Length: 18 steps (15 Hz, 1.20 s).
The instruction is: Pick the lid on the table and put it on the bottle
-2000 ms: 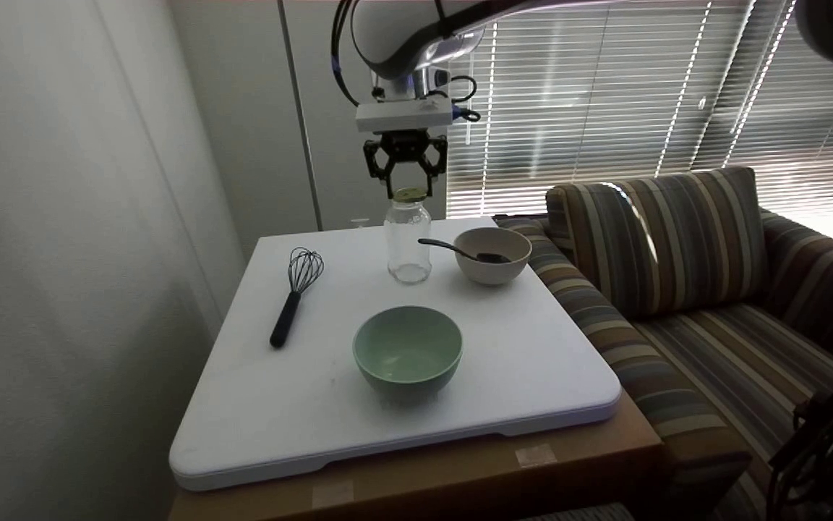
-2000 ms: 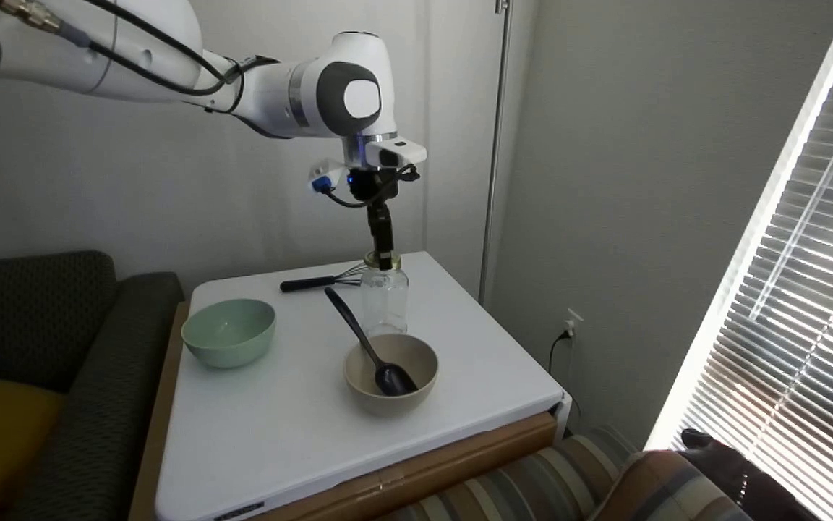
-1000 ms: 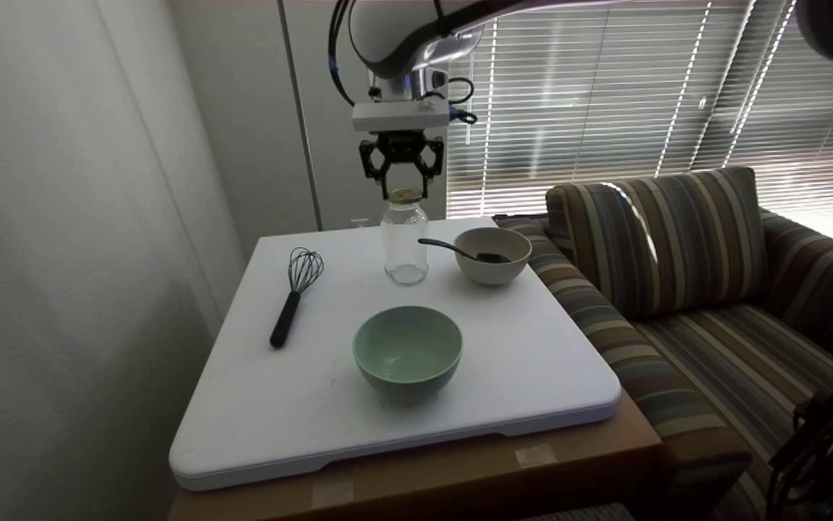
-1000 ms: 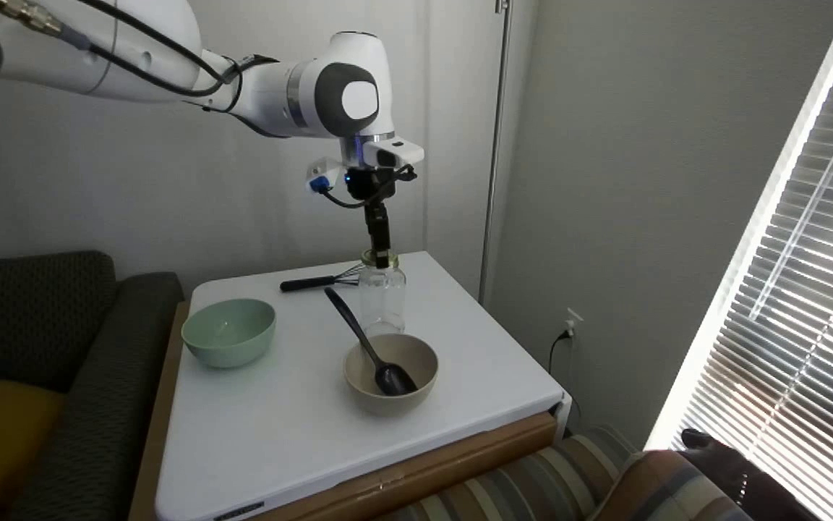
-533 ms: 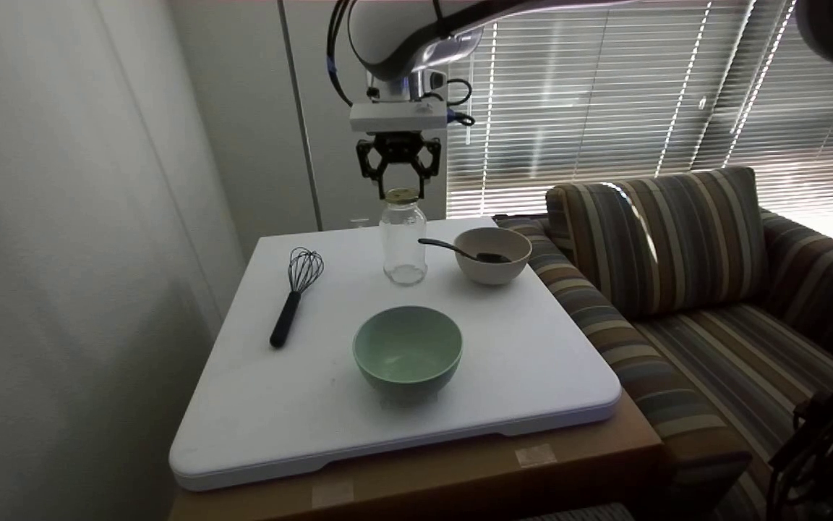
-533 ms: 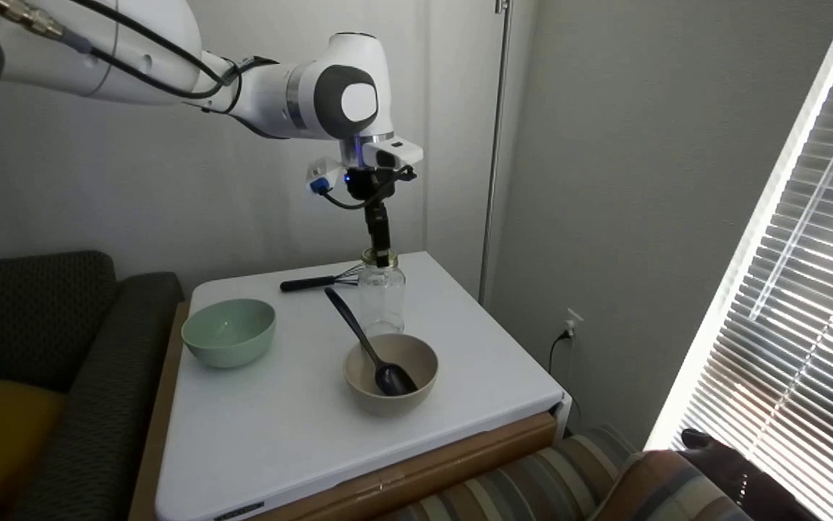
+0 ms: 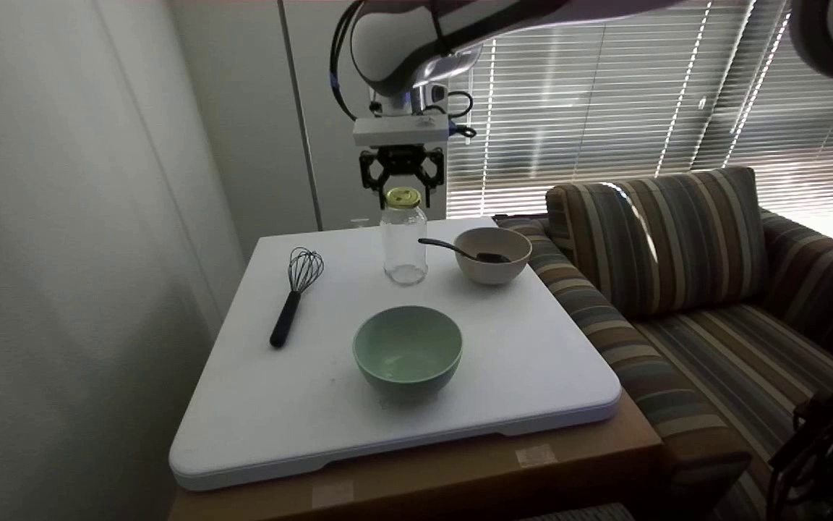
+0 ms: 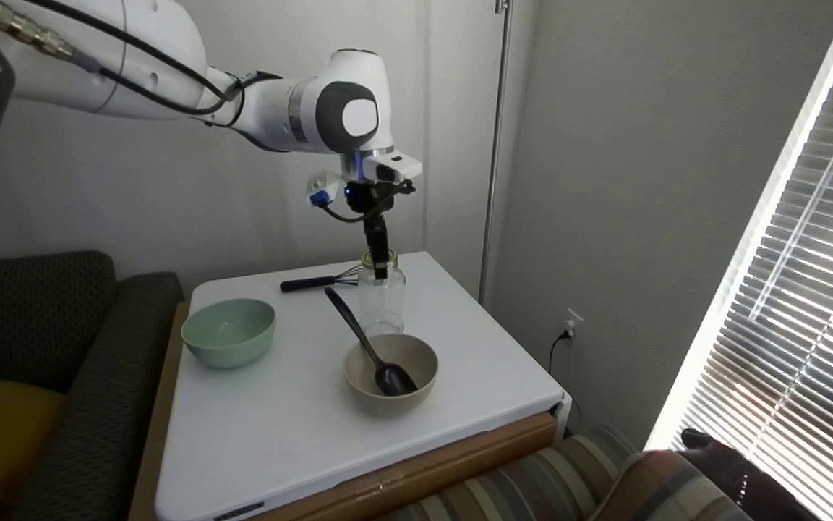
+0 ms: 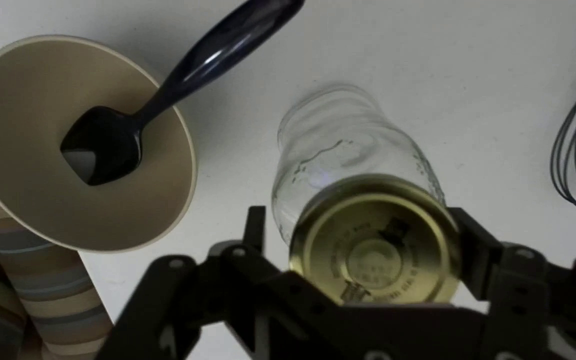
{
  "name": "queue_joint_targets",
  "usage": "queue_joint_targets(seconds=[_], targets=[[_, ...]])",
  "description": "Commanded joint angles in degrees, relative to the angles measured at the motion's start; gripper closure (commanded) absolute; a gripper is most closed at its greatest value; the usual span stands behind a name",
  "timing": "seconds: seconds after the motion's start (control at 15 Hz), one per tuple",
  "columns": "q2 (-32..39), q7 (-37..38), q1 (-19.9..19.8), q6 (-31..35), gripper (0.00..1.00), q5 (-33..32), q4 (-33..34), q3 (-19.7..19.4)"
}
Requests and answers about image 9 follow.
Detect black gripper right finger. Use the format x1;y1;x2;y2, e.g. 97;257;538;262
447;206;576;360

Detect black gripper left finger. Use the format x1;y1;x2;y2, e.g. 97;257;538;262
94;205;344;360

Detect gold metal lid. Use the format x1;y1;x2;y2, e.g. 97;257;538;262
287;174;467;308

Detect clear glass bottle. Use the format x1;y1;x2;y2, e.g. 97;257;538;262
271;82;450;251

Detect striped sofa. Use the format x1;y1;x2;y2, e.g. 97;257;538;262
0;167;115;360

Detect beige bowl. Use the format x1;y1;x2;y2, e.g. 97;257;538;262
0;34;201;254

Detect black spoon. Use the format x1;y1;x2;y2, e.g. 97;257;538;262
58;0;309;189

